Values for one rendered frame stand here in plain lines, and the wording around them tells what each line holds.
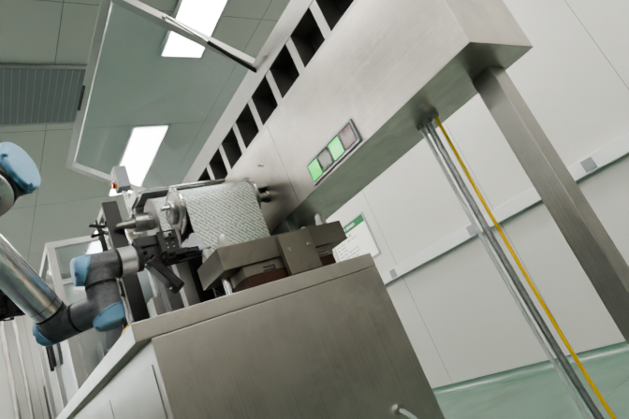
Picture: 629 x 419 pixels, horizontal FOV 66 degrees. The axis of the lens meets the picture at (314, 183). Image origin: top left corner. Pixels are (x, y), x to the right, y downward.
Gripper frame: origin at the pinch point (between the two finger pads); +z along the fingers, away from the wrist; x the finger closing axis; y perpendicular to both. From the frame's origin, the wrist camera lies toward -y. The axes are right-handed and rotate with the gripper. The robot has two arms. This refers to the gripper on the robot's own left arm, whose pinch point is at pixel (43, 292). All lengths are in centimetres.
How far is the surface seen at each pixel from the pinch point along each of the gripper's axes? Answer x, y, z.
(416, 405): 109, 59, 19
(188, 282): 57, 13, 6
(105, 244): 14.0, -12.2, 15.7
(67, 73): -69, -146, 77
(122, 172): 8, -45, 35
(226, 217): 69, -3, 15
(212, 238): 67, 3, 10
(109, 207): 25.8, -21.9, 9.9
